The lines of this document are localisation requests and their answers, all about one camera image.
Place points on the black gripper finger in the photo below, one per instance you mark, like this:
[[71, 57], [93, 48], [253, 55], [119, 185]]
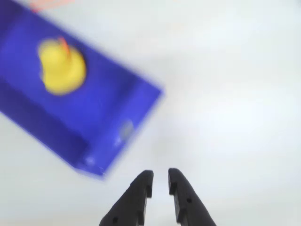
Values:
[[134, 202], [190, 207]]

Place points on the yellow rubber duck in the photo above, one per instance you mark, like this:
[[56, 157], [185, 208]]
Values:
[[62, 68]]

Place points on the blue plastic box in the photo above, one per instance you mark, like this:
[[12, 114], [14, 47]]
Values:
[[94, 106]]

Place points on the orange tape strip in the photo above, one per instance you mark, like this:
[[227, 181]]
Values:
[[47, 3]]

